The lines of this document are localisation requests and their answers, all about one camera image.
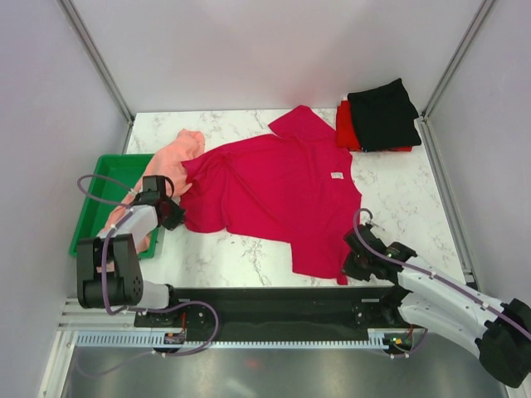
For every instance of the green plastic tray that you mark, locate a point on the green plastic tray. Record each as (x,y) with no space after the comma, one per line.
(117,175)

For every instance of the front aluminium rail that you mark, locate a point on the front aluminium rail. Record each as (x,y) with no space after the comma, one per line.
(76,318)

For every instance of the aluminium frame post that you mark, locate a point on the aluminium frame post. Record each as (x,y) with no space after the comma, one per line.
(87,41)
(472,31)

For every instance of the left aluminium frame post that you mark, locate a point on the left aluminium frame post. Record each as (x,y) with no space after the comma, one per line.
(87,41)

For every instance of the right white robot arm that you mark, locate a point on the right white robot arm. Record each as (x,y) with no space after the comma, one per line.
(495,332)

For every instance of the folded black t shirt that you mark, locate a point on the folded black t shirt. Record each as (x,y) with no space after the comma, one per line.
(383,118)

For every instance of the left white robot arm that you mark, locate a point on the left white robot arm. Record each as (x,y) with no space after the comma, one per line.
(108,273)

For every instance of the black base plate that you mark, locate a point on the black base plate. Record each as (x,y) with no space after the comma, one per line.
(278,313)

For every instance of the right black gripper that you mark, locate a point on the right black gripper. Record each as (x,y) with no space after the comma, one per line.
(349,269)

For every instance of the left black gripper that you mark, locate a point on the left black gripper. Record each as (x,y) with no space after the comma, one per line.
(178,215)

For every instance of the magenta polo shirt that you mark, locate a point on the magenta polo shirt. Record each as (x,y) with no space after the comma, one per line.
(292,185)

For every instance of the salmon pink t shirt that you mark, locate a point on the salmon pink t shirt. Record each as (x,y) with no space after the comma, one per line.
(168,162)

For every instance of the right aluminium frame post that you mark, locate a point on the right aluminium frame post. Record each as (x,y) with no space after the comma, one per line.
(472,31)

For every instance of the folded red t shirt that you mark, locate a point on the folded red t shirt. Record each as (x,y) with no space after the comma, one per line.
(345,135)

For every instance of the white slotted cable duct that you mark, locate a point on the white slotted cable duct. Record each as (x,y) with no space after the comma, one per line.
(164,340)

